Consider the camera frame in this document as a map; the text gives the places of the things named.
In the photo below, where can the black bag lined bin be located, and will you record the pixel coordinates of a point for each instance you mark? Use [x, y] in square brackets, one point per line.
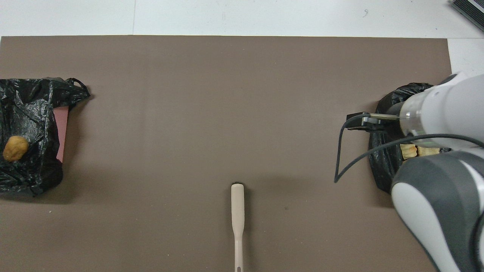
[382, 170]

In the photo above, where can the beige hand brush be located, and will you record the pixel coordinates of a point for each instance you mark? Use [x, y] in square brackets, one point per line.
[238, 211]

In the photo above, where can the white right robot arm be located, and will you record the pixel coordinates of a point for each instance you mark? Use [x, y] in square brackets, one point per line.
[453, 105]

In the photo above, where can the brown table mat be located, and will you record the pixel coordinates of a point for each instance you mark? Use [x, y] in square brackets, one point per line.
[189, 113]

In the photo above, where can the pale bread chunk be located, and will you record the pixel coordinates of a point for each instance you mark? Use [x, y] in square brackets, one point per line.
[429, 151]

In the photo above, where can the pale bread piece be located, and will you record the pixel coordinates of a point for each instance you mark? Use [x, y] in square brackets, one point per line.
[409, 152]

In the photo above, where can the black ribbed object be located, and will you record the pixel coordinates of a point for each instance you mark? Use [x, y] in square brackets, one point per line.
[470, 13]

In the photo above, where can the loose black trash bag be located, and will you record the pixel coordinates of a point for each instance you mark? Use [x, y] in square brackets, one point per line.
[30, 113]

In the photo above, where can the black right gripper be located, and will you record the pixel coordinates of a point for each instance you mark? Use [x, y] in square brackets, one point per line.
[395, 108]

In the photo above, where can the pink bin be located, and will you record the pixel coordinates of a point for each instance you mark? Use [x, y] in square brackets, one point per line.
[61, 132]

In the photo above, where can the brown scrubber lump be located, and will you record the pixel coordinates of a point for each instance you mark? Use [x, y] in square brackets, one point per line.
[16, 148]

